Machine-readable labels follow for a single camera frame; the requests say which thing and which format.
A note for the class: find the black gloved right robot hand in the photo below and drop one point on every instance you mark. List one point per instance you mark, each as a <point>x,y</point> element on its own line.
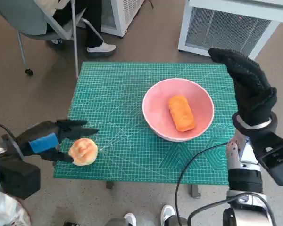
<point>252,89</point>

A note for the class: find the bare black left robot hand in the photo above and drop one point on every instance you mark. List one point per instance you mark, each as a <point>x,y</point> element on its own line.
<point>43,141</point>

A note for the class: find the round pale bread bun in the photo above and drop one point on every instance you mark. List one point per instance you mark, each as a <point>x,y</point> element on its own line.
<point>83,151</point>

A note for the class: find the long orange bread loaf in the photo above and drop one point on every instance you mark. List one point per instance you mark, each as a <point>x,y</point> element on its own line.
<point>181,113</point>

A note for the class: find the pink bowl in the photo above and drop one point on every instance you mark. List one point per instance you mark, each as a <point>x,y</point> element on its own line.
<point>155,106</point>

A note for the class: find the large white grille cabinet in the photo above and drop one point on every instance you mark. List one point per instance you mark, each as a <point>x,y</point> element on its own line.
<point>226,26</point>

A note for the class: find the white plastic bag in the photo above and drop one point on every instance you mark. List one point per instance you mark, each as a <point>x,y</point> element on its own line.
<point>9,212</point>

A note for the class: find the green cutting mat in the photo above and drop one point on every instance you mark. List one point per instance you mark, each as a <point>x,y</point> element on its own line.
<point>122,113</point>

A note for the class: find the seated person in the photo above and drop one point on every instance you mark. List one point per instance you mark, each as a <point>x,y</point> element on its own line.
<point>94,26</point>

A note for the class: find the grey chair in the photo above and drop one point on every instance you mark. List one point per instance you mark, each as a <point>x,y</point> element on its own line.
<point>21,16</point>

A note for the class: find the standing person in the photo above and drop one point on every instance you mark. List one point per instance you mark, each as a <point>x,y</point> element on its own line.
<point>167,213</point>

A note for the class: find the small white grille cabinet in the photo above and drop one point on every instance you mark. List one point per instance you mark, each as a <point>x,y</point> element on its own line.
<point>122,14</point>

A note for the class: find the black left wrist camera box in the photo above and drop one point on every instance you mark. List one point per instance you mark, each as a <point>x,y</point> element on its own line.
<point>19,176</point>

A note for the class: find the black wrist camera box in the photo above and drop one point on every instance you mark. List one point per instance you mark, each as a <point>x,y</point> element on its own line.
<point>277,160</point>
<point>19,176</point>

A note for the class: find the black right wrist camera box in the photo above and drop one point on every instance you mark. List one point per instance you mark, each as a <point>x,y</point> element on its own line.
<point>277,160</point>

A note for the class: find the metal table bracket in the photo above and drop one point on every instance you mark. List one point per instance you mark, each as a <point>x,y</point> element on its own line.
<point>194,190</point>
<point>109,184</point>

